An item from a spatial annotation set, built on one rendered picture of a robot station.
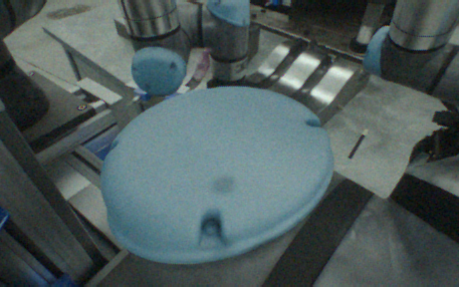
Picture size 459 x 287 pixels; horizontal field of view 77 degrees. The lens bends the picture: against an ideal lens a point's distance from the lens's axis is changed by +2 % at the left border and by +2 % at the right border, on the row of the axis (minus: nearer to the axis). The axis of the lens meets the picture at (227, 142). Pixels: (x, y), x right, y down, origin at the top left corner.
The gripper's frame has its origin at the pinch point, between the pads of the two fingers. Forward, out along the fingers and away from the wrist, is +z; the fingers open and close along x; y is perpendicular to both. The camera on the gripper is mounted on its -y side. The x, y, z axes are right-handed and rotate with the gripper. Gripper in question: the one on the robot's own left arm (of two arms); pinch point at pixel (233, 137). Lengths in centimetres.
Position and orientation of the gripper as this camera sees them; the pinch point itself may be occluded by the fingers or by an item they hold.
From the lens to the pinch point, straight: 75.3
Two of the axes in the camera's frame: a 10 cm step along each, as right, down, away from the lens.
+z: 0.0, 7.2, 7.0
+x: 7.9, 4.3, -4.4
